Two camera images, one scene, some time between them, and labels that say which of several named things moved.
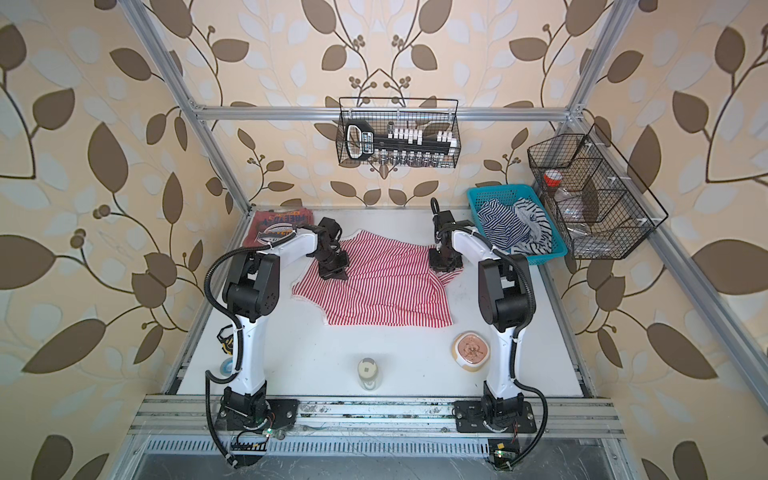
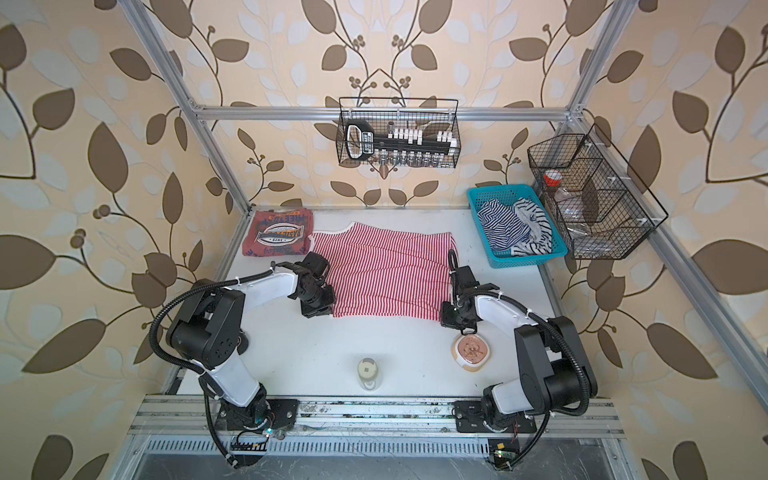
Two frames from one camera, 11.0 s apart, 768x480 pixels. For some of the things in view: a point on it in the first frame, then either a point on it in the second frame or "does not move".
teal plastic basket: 508,194 does not move
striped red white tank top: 389,283 does not move
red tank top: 269,226 does not move
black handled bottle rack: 362,144 does not move
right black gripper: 457,263 -> 447,320
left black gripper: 341,271 -> 310,310
